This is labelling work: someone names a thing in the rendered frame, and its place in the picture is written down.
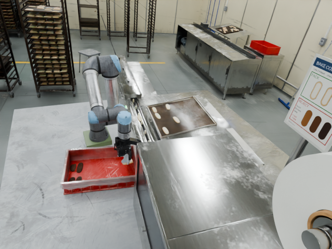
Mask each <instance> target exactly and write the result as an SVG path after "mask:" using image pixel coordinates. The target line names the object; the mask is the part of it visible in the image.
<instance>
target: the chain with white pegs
mask: <svg viewBox="0 0 332 249"><path fill-rule="evenodd" d="M101 17H102V16H101ZM102 20H103V18H102ZM103 23H104V21H103ZM104 25H105V23H104ZM105 28H106V26H105ZM106 31H107V29H106ZM107 34H108V31H107ZM108 36H109V34H108ZM109 39H110V37H109ZM110 42H111V39H110ZM111 45H112V42H111ZM112 47H113V45H112ZM113 50H114V47H113ZM114 53H115V50H114ZM115 55H116V53H115ZM132 101H133V104H134V106H135V109H136V112H137V114H138V115H139V113H138V111H137V106H136V105H135V103H134V99H133V98H132ZM140 123H141V125H142V128H143V131H144V133H145V136H146V139H147V142H149V141H150V140H148V138H147V135H146V130H144V127H143V121H140Z"/></svg>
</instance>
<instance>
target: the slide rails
mask: <svg viewBox="0 0 332 249"><path fill-rule="evenodd" d="M133 99H134V102H135V105H136V106H137V110H138V113H139V115H140V116H141V117H142V115H141V112H140V110H139V107H138V104H137V102H136V99H135V98H133ZM130 100H131V103H132V106H133V109H134V111H135V114H136V117H137V116H138V114H137V112H136V109H135V106H134V104H133V101H132V98H130ZM137 120H138V117H137ZM142 121H143V126H144V128H145V130H146V134H147V136H148V139H149V140H150V141H152V139H151V137H150V134H149V132H148V129H147V127H146V125H145V122H144V120H143V117H142ZM138 123H139V125H140V128H141V131H142V134H143V137H144V139H145V142H147V139H146V136H145V133H144V131H143V128H142V125H141V123H140V121H139V120H138Z"/></svg>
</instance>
